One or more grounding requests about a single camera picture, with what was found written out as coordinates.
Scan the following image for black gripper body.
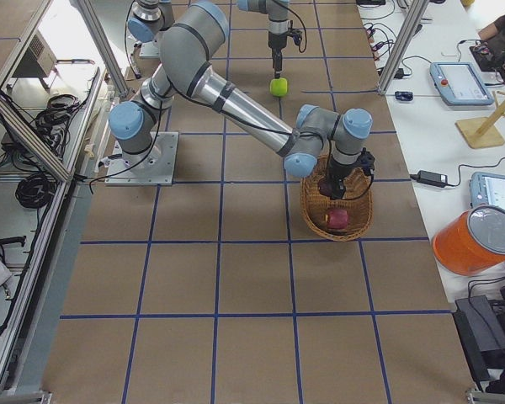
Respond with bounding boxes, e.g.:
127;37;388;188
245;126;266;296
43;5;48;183
327;157;358;185
268;32;285;51

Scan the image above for aluminium frame rail left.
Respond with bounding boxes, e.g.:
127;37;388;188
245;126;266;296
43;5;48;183
0;88;73;182

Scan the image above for green apple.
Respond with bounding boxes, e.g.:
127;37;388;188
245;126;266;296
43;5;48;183
269;77;288;98

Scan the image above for black box on floor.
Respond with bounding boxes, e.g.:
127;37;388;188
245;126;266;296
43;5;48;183
453;295;505;382

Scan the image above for blue teach pendant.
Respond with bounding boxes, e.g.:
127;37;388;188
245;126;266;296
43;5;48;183
429;62;494;106

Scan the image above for red apple with yellow spot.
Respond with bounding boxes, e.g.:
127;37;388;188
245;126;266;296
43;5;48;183
325;208;349;231

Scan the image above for black laptop power brick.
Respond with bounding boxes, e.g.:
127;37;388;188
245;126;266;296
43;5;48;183
410;170;449;188

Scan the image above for orange bucket with grey lid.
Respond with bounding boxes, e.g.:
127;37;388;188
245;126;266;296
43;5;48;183
432;205;505;276

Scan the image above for coiled black cables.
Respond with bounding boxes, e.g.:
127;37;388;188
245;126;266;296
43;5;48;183
15;172;54;210

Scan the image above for small blue device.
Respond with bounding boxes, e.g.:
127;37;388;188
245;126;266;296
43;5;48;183
394;91;413;102

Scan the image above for woven wicker basket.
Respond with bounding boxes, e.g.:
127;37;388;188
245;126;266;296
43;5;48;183
300;155;373;242

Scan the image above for aluminium frame post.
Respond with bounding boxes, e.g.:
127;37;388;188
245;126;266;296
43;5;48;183
377;0;429;95

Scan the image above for wooden stand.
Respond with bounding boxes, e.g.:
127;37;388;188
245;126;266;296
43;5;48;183
455;100;505;149

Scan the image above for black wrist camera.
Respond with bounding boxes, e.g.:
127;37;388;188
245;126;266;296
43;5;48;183
359;147;375;177

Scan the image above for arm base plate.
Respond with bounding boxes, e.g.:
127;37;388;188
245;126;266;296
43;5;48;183
104;131;179;187

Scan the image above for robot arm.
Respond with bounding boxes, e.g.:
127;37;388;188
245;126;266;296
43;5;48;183
125;1;301;80
109;1;375;199

